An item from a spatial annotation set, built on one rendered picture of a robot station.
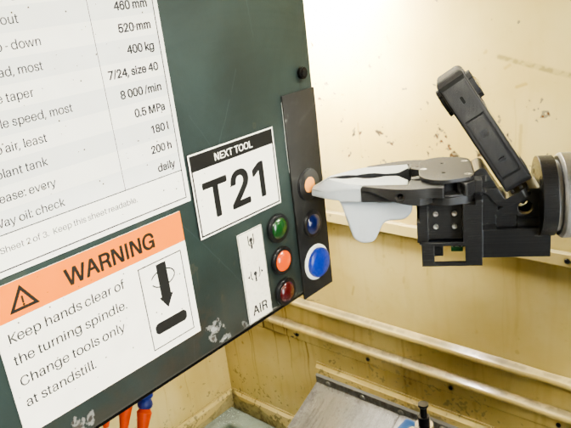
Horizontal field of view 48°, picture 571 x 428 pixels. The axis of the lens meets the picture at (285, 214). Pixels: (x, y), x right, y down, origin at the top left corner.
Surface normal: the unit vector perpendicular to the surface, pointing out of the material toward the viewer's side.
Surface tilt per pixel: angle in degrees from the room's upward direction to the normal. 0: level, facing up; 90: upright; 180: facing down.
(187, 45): 90
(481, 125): 88
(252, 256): 90
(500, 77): 90
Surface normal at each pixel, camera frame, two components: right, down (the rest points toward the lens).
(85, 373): 0.75, 0.15
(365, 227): -0.24, 0.35
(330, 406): -0.36, -0.72
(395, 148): -0.65, 0.33
